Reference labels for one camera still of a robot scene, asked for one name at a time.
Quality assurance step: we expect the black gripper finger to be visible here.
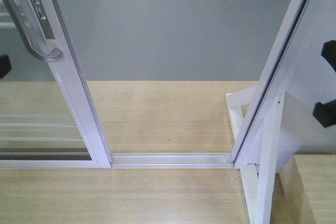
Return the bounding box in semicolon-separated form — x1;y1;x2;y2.
0;55;11;78
312;101;335;128

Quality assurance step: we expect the white sliding glass door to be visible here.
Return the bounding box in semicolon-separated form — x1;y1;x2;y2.
1;0;111;169

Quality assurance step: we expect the silver door handle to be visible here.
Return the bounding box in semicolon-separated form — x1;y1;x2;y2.
2;0;63;63

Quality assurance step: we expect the aluminium door track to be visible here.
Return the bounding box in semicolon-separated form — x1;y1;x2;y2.
111;152;234;169

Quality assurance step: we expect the white wooden support brace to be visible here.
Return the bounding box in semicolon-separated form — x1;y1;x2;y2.
226;84;285;223

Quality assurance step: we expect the white door frame post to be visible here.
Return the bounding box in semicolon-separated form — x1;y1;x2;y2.
226;0;333;168

